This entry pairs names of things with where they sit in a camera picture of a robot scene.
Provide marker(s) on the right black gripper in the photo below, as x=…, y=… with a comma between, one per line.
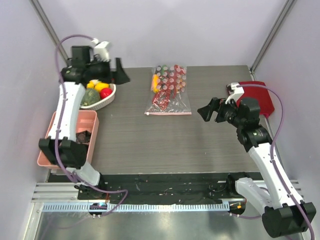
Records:
x=216, y=110

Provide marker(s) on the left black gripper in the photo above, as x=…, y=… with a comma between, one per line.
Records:
x=121, y=77

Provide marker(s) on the clear zip top bag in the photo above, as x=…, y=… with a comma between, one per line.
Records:
x=179, y=107

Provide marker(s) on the green toy chili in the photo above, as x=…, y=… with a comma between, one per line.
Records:
x=164, y=70

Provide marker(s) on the red plastic lobster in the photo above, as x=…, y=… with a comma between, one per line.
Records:
x=172, y=86

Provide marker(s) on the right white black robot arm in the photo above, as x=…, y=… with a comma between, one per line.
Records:
x=283, y=210

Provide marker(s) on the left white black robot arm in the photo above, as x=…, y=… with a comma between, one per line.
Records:
x=60, y=146

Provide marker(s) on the red toy apple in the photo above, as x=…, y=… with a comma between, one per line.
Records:
x=105, y=92

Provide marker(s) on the yellow toy lemon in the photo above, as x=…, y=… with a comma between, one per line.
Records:
x=100, y=86

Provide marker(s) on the yellow toy orange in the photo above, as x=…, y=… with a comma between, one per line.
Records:
x=92, y=84

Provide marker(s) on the green toy pumpkin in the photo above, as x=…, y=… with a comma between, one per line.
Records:
x=90, y=97

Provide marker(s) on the white plastic basket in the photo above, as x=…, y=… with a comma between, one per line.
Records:
x=103, y=102

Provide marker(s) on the pink compartment tray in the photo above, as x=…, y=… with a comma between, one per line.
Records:
x=87, y=121

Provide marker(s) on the red folded cloth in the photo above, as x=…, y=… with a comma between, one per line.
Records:
x=261, y=94

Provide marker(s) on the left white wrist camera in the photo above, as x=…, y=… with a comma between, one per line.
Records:
x=101, y=50

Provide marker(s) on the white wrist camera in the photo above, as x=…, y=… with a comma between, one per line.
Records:
x=101, y=50
x=235, y=92

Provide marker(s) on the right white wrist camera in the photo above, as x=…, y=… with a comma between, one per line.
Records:
x=235, y=92

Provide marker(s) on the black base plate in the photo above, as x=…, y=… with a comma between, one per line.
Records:
x=170, y=189

